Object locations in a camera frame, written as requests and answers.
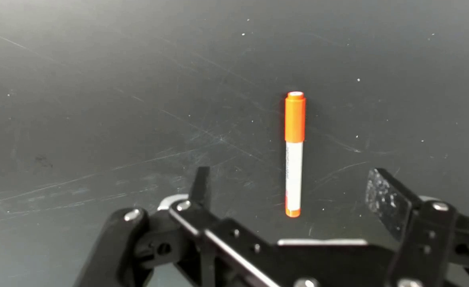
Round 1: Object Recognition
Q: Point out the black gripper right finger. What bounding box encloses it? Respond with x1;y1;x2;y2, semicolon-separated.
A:
363;167;469;287

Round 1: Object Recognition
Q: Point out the red and white marker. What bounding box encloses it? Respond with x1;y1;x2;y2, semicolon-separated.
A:
282;89;308;220

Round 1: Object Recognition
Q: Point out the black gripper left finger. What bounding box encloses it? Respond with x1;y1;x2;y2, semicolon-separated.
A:
73;166;271;287

